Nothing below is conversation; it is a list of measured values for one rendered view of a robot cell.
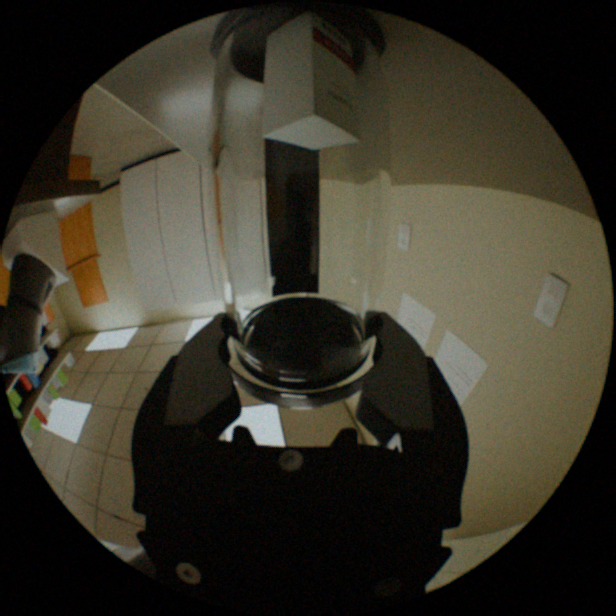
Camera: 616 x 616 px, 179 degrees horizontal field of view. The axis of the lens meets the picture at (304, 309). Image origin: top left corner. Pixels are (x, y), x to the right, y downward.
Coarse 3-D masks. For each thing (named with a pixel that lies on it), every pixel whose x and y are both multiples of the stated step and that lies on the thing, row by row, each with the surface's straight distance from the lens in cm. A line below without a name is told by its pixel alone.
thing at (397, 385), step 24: (384, 312) 12; (384, 336) 10; (408, 336) 10; (384, 360) 8; (408, 360) 9; (384, 384) 7; (408, 384) 8; (360, 408) 7; (384, 408) 7; (408, 408) 7; (384, 432) 7
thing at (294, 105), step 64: (256, 64) 9; (320, 64) 9; (256, 128) 7; (320, 128) 7; (384, 128) 9; (256, 192) 7; (320, 192) 6; (384, 192) 8; (256, 256) 7; (320, 256) 7; (384, 256) 9; (256, 320) 8; (320, 320) 8; (256, 384) 10; (320, 384) 9
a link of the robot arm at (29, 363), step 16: (0, 304) 57; (16, 304) 55; (0, 320) 53; (16, 320) 54; (32, 320) 54; (0, 336) 53; (16, 336) 53; (32, 336) 54; (0, 352) 54; (16, 352) 53; (32, 352) 54; (16, 368) 53; (32, 368) 54
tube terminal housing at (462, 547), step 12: (516, 528) 47; (456, 540) 62; (468, 540) 57; (480, 540) 53; (492, 540) 49; (504, 540) 46; (456, 552) 54; (468, 552) 51; (480, 552) 48; (492, 552) 45; (456, 564) 49; (468, 564) 46
